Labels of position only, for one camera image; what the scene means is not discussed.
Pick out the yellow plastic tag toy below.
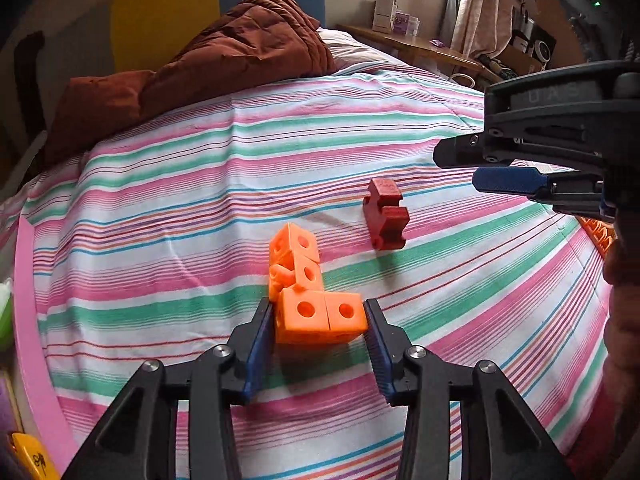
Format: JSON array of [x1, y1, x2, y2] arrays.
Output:
[[9, 432, 61, 480]]

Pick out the red puzzle piece block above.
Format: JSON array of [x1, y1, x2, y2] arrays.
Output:
[[362, 178, 410, 250]]

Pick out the orange linked cube blocks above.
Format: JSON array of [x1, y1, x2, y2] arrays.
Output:
[[268, 222, 368, 346]]

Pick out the green white plastic container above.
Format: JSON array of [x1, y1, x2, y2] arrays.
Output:
[[0, 278, 13, 351]]

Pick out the person's right hand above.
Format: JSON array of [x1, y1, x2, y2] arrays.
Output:
[[598, 219, 640, 441]]

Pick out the orange toy near hand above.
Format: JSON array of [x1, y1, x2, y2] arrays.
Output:
[[577, 217, 616, 257]]

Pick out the white tray with pink rim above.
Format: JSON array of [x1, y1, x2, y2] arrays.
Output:
[[13, 216, 77, 474]]

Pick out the wooden bedside shelf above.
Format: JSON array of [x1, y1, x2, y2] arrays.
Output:
[[336, 24, 501, 84]]

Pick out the beige curtain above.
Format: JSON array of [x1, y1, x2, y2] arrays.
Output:
[[451, 0, 514, 58]]

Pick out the white box on shelf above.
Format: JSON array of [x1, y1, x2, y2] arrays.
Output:
[[372, 0, 397, 32]]

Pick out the striped pink green bedspread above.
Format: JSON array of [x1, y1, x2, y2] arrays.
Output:
[[1, 63, 608, 455]]

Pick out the rust brown quilted duvet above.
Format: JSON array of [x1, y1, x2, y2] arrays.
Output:
[[43, 0, 336, 168]]

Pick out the grey yellow blue headboard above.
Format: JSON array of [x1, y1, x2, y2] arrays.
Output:
[[14, 0, 326, 129]]

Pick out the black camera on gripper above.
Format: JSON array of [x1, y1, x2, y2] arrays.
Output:
[[556, 0, 638, 63]]

